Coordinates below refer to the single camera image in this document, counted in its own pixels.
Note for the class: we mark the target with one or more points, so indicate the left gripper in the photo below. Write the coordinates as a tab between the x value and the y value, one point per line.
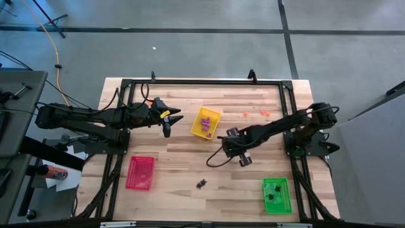
142	115

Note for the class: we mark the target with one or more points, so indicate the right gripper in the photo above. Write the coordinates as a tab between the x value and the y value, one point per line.
235	144

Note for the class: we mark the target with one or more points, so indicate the black plastic spider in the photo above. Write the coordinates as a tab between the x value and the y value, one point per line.
277	189
203	182
198	185
271	197

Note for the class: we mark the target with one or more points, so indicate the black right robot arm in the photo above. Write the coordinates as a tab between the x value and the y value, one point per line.
278	126

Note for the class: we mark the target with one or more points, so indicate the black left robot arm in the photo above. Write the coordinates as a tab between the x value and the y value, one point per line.
79	115

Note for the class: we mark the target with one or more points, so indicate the yellow label tag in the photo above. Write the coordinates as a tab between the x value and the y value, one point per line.
164	114

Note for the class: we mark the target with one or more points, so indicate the yellow plastic basket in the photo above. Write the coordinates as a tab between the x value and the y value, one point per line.
215	115

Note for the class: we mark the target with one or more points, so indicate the red plastic basket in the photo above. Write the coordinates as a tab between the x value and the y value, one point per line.
139	172

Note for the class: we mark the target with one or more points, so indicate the green plastic basket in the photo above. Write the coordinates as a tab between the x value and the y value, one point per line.
281	207

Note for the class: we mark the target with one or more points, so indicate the white paper sheets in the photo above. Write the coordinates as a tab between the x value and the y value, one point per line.
71	180

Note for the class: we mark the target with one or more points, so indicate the black support beam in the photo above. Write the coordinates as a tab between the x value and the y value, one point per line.
50	153

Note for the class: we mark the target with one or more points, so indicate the orange can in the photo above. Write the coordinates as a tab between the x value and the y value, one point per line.
57	173

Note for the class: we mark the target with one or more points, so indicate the grey panel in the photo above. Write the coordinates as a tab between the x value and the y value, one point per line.
373	174

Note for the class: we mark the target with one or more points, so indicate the black tripod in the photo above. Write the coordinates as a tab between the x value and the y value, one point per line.
51	21

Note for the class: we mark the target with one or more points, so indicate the black bar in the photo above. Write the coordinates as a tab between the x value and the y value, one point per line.
395	90

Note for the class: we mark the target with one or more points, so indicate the black knob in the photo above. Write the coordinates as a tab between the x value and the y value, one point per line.
31	215

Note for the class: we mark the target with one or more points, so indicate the black aluminium rig frame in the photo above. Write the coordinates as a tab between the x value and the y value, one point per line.
177	81

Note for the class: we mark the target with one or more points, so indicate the black frame hook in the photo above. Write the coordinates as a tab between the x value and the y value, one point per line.
153	76
252	76

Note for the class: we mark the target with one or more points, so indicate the silver metal bracket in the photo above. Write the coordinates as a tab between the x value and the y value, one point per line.
118	224
294	225

